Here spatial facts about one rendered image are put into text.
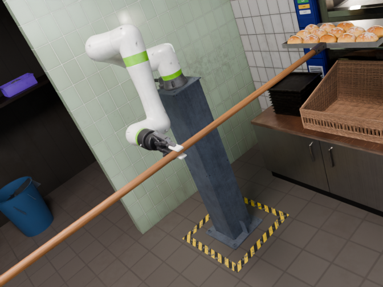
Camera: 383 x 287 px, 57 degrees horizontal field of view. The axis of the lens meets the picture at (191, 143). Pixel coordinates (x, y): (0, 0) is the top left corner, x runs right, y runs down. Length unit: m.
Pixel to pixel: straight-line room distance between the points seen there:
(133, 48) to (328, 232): 1.70
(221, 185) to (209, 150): 0.28
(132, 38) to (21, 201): 2.43
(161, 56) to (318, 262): 1.54
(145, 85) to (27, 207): 2.37
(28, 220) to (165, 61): 2.37
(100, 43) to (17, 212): 2.40
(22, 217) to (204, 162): 2.15
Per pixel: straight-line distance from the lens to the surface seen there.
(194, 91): 2.07
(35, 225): 3.87
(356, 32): 2.01
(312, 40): 2.06
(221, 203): 2.41
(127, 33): 1.65
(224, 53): 3.14
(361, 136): 2.26
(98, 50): 1.72
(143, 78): 1.66
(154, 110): 1.69
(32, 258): 1.30
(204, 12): 3.02
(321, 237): 2.51
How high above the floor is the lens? 1.86
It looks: 28 degrees down
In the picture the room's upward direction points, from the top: 23 degrees counter-clockwise
